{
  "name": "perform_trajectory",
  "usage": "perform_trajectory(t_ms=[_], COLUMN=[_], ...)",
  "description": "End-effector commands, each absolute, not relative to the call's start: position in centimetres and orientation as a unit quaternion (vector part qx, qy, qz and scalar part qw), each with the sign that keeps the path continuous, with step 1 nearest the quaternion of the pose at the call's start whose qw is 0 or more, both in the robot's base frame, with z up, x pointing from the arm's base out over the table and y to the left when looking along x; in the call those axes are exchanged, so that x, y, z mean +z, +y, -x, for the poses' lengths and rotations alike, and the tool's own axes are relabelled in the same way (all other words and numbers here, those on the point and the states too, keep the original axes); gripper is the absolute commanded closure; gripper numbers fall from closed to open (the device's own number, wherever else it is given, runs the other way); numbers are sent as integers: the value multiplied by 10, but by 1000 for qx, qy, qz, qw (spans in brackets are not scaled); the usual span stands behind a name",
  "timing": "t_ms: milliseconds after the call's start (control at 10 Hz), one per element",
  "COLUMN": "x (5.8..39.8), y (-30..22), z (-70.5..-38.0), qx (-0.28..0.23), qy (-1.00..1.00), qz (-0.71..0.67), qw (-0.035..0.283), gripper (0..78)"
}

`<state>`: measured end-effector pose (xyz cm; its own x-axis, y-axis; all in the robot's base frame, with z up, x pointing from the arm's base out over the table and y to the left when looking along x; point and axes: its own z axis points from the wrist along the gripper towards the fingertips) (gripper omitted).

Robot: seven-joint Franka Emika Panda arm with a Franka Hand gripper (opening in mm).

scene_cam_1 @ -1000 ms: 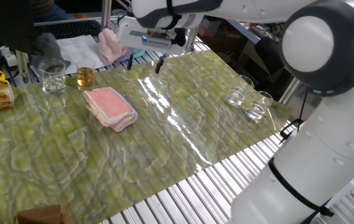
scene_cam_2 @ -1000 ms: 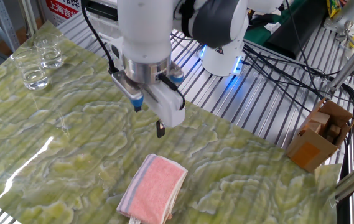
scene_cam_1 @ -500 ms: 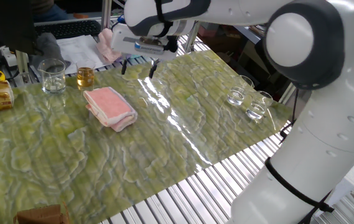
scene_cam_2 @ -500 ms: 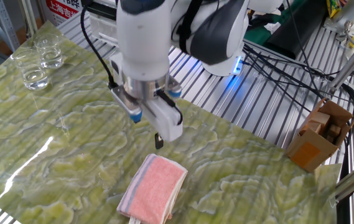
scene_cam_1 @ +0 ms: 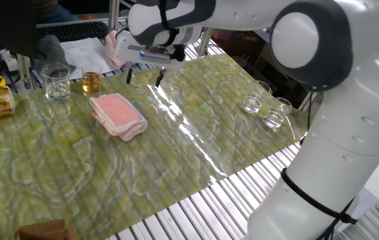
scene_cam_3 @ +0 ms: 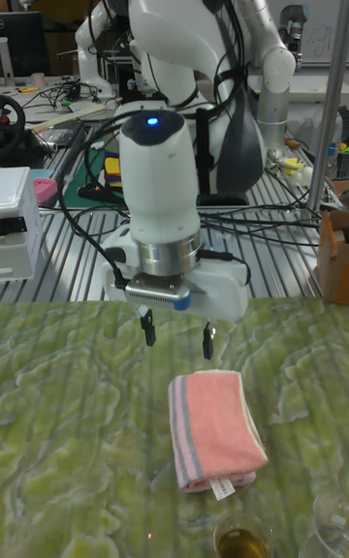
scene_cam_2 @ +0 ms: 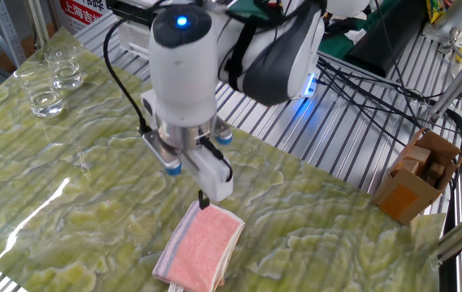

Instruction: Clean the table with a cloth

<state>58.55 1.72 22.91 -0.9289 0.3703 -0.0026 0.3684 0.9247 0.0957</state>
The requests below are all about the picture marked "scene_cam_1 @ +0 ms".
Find small clear glass beaker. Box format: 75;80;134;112
242;80;273;114
262;97;293;129

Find white power strip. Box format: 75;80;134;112
0;49;19;73

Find green marble pattern mat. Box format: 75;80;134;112
0;53;312;240

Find black monitor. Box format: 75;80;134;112
0;0;40;59

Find pink cloth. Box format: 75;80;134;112
88;92;149;143

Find seated person blue jeans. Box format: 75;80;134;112
32;0;75;24

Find large glass beaker clear water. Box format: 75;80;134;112
40;62;72;101

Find short aluminium profile upright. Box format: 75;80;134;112
16;54;33;90

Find pale pink towel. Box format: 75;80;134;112
102;29;127;68

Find glass beaker amber liquid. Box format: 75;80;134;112
81;63;103;97

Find aluminium frame post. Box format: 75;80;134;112
107;0;121;33
196;27;214;57

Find grey cloth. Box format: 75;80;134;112
31;34;77;76

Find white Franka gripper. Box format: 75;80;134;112
114;29;187;89

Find white printed paper sheet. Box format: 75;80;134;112
59;36;122;81

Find black computer keyboard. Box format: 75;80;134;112
37;21;109;43

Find brown cardboard box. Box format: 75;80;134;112
13;218;76;240

